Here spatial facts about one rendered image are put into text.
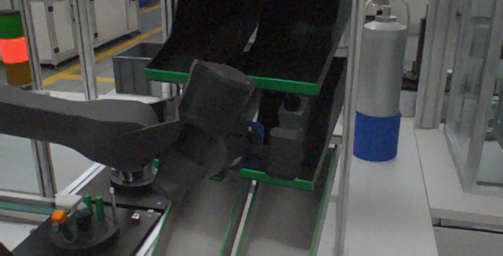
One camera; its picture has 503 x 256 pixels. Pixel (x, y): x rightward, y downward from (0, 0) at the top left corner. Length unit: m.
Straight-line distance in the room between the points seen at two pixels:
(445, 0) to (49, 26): 4.88
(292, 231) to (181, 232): 0.21
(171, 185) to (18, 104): 0.16
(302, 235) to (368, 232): 0.42
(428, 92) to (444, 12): 0.30
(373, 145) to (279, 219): 0.77
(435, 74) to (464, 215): 0.64
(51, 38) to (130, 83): 3.11
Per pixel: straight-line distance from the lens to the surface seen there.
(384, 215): 1.39
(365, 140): 1.65
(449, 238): 1.52
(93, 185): 1.32
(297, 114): 0.83
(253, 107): 0.90
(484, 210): 1.51
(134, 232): 1.12
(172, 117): 0.50
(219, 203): 0.95
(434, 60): 1.93
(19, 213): 1.33
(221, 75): 0.49
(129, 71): 3.07
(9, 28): 1.15
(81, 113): 0.51
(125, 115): 0.50
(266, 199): 0.95
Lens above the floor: 1.58
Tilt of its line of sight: 21 degrees down
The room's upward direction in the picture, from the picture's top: straight up
